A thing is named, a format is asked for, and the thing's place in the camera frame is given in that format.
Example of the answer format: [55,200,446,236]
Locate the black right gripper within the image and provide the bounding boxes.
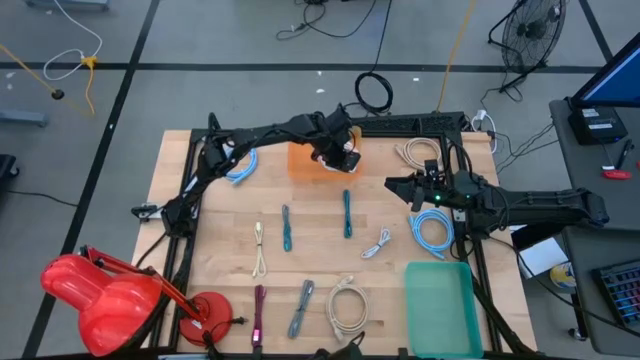
[384,174,457,212]

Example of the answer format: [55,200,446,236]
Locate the beige cable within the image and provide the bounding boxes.
[393,137,444,173]
[325,275,370,345]

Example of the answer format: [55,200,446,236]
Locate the blue ethernet cable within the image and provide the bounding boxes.
[407,208,456,260]
[224,148,259,186]

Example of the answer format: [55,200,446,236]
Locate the blue-green braided USB cable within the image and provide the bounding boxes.
[280,203,293,253]
[342,189,353,240]

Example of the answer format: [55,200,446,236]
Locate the white short USB cable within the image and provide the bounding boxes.
[361,227,392,260]

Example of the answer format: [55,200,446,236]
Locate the green plastic bin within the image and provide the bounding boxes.
[403,260,485,359]

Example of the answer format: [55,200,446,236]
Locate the cream short USB cable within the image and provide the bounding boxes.
[252,221,268,280]

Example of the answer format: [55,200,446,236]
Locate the grey braided USB cable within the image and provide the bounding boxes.
[287,279,316,340]

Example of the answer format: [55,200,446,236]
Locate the magenta braided USB cable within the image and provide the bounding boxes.
[250,284,268,349]

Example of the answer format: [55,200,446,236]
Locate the orange plastic bin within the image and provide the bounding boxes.
[287,125,365,182]

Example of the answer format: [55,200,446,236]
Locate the black power strip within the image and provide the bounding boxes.
[349,110,467,135]

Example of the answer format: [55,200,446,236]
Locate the black flat panel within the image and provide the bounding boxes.
[510,222,569,251]

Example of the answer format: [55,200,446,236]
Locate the white paper sheet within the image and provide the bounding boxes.
[517,237,570,279]

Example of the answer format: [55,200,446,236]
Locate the dark unidentified object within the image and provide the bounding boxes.
[312,330,367,360]

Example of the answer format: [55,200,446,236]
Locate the yellow and blue round object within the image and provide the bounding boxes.
[549,262,577,290]

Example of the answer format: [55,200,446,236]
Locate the grey desk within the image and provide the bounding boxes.
[548,98,640,357]

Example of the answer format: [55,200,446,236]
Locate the small black computer box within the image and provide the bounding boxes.
[568,105,629,146]

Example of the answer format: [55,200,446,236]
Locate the black floor fan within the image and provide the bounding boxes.
[488,0,568,95]

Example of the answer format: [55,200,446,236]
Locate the black pen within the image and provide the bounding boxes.
[615,138,635,171]

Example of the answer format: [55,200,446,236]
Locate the computer monitor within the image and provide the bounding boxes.
[569,32,640,109]

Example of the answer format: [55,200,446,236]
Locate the backlit black keyboard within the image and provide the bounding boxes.
[594,259,640,331]

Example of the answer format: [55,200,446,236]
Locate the red desk lamp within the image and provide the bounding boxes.
[40,244,235,357]

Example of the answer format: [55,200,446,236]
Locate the grey stand foot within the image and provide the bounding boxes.
[24,0,110,12]

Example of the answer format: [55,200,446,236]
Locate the grey floor bar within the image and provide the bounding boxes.
[0,109,50,127]

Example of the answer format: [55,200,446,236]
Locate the black object with caster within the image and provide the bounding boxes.
[0,153,20,194]

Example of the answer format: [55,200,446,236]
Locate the black coiled floor cable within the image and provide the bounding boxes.
[354,71,395,115]

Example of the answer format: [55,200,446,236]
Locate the white charger with cable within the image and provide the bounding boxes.
[469,108,500,154]

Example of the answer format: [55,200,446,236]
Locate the black straight floor cable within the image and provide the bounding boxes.
[370,0,395,75]

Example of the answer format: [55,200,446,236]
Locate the black tangled floor cable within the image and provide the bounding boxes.
[275,0,380,41]

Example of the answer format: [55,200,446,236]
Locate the black floor cable bundle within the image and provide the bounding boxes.
[492,122,560,174]

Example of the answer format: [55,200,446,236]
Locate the orange extension cord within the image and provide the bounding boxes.
[436,0,479,112]

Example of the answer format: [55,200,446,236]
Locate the black aluminium table frame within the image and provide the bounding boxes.
[149,112,539,359]

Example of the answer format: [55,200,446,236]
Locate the black lamp power cord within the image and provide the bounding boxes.
[199,315,247,359]

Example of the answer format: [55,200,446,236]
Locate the yellow floor cable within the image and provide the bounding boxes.
[0,42,99,115]

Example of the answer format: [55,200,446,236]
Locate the white floor cable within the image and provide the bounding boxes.
[43,0,104,82]

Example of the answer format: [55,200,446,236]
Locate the thin black floor cable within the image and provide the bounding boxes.
[7,189,79,207]

